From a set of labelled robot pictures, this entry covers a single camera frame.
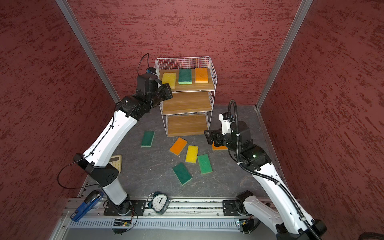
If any right circuit board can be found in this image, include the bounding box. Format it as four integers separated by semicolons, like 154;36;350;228
238;219;255;234

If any yellow sponge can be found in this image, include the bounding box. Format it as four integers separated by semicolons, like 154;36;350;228
162;72;177;90
186;145;199;164

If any white wire wooden shelf rack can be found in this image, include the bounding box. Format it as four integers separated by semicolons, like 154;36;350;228
155;56;218;137

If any right black corrugated cable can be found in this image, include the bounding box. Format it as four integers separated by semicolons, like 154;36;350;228
227;99;323;240

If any light green sponge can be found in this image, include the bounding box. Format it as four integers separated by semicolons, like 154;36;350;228
198;154;213;175

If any dark green sponge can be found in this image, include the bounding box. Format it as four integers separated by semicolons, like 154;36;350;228
172;163;192;186
141;131;155;148
178;69;192;85

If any left circuit board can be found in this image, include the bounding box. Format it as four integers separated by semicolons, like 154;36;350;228
113;219;132;228

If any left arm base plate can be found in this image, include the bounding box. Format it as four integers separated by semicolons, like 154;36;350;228
104;200;147;216

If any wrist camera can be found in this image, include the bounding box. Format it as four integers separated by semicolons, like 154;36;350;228
219;112;231;135
146;67;160;77

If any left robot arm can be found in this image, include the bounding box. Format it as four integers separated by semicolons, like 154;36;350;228
74;70;173;216

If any blue stapler tool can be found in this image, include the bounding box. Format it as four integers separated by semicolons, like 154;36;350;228
70;190;104;223

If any green analog clock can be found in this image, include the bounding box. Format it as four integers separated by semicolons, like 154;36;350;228
148;192;170;215

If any circuit board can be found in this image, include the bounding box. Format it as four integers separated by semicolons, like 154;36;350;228
238;219;255;234
113;219;132;228

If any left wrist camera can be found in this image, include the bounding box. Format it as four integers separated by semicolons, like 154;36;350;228
146;67;160;77

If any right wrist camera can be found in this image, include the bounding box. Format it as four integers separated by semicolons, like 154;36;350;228
219;112;231;135

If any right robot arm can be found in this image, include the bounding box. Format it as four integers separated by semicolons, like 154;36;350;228
204;120;327;240

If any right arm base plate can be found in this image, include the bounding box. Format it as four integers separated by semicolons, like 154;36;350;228
222;200;261;217

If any cream calculator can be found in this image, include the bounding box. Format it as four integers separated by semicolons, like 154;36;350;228
109;155;122;174

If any orange sponge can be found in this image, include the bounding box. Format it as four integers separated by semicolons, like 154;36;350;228
195;68;209;84
212;144;228;151
170;138;188;156

